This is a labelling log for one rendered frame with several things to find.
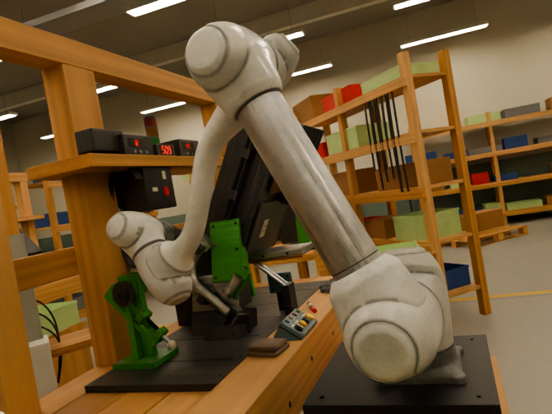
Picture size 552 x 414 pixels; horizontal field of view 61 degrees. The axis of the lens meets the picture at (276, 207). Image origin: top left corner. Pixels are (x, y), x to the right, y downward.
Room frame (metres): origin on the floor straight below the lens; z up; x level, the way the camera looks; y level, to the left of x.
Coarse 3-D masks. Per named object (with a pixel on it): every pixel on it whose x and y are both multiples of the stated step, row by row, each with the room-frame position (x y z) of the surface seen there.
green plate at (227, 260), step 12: (216, 228) 1.63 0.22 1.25; (228, 228) 1.61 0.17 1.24; (240, 228) 1.60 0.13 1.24; (216, 240) 1.62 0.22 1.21; (228, 240) 1.60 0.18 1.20; (240, 240) 1.58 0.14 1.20; (216, 252) 1.61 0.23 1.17; (228, 252) 1.59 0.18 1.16; (240, 252) 1.57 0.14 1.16; (216, 264) 1.60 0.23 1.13; (228, 264) 1.58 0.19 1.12; (240, 264) 1.56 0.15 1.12; (216, 276) 1.59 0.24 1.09; (228, 276) 1.57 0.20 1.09
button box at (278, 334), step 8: (296, 312) 1.48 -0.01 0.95; (296, 320) 1.42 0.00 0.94; (312, 320) 1.47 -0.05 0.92; (280, 328) 1.38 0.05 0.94; (288, 328) 1.37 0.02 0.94; (304, 328) 1.40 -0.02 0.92; (280, 336) 1.38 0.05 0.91; (288, 336) 1.37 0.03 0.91; (296, 336) 1.36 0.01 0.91; (304, 336) 1.36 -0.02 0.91
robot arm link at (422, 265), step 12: (384, 252) 1.03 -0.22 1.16; (396, 252) 1.00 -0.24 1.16; (408, 252) 0.99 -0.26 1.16; (420, 252) 1.00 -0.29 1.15; (408, 264) 0.97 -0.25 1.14; (420, 264) 0.97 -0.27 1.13; (432, 264) 0.98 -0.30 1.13; (420, 276) 0.95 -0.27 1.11; (432, 276) 0.96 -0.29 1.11; (432, 288) 0.93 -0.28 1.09; (444, 288) 0.99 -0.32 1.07; (444, 300) 0.96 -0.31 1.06; (444, 312) 0.94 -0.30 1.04; (444, 324) 0.94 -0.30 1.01; (444, 336) 0.98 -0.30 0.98; (444, 348) 0.98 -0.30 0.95
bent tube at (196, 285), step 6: (204, 234) 1.63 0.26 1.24; (204, 240) 1.59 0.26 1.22; (210, 240) 1.62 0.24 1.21; (198, 258) 1.61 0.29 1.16; (192, 270) 1.60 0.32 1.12; (192, 276) 1.59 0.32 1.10; (192, 282) 1.59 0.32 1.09; (198, 282) 1.59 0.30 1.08; (198, 288) 1.57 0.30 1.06; (204, 288) 1.57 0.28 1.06; (204, 294) 1.56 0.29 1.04; (210, 294) 1.55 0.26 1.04; (210, 300) 1.54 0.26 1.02; (216, 300) 1.53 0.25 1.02; (216, 306) 1.53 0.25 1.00; (222, 306) 1.52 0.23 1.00; (222, 312) 1.51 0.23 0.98; (228, 312) 1.53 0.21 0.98
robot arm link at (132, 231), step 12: (120, 216) 1.22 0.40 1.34; (132, 216) 1.23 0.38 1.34; (144, 216) 1.27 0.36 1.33; (108, 228) 1.23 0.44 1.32; (120, 228) 1.21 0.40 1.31; (132, 228) 1.22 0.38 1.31; (144, 228) 1.24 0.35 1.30; (156, 228) 1.28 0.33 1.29; (120, 240) 1.21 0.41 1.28; (132, 240) 1.22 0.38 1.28; (144, 240) 1.23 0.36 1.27; (156, 240) 1.24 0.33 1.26; (132, 252) 1.24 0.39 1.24
